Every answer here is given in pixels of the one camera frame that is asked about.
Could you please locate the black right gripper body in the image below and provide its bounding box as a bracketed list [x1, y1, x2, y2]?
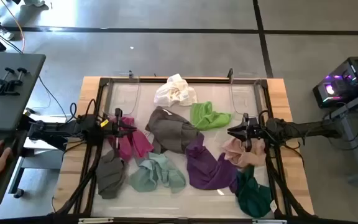
[243, 113, 267, 152]

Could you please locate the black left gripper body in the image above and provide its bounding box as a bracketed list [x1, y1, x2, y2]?
[104, 108, 123, 152]

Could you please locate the magenta towel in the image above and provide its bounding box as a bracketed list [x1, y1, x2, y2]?
[107, 116, 155, 162]

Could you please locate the peach pink towel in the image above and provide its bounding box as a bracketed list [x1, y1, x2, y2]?
[221, 136, 267, 169]

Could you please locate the lime green towel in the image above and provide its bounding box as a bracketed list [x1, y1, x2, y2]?
[190, 101, 232, 131]

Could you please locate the small dark grey towel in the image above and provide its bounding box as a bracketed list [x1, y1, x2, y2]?
[95, 149, 127, 200]

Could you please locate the large brown-grey towel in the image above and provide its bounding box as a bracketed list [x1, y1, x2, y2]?
[144, 105, 204, 155]

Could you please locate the purple towel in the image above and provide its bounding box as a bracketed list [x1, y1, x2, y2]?
[185, 133, 239, 191]

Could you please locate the mint green towel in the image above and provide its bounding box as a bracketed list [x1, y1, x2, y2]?
[128, 152, 187, 194]

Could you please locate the cream white towel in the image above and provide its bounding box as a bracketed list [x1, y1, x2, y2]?
[153, 73, 198, 108]

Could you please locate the dark green towel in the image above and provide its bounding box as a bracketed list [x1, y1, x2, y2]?
[234, 164, 278, 218]

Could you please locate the clear plastic basket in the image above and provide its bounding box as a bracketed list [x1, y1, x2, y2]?
[104, 73, 142, 118]
[229, 73, 264, 118]

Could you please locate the white printed sheet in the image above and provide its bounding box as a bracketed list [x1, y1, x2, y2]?
[23, 113, 68, 150]

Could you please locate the white label strip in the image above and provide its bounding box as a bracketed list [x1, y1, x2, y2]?
[78, 217, 114, 224]
[252, 219, 288, 224]

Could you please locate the grey metal stand desk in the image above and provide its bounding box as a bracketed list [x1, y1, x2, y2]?
[323, 85, 358, 184]

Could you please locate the black computer tower with lights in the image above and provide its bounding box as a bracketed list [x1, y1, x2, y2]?
[312, 55, 358, 109]

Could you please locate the grey side desk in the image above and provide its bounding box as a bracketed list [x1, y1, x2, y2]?
[0, 51, 63, 208]

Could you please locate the black desk clamp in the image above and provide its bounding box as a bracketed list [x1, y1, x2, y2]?
[4, 67, 28, 94]
[0, 67, 16, 96]

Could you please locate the person's shoe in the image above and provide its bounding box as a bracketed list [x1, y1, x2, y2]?
[0, 23, 14, 40]
[23, 0, 46, 7]

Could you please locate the black floor cable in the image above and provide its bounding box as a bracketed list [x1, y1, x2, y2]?
[38, 76, 68, 121]

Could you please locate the black metal table frame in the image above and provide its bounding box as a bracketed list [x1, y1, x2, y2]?
[51, 76, 315, 224]

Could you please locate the orange cable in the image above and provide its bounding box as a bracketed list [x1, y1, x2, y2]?
[0, 0, 26, 54]

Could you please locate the black monitor cable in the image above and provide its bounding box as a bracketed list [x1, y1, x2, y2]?
[0, 26, 23, 54]

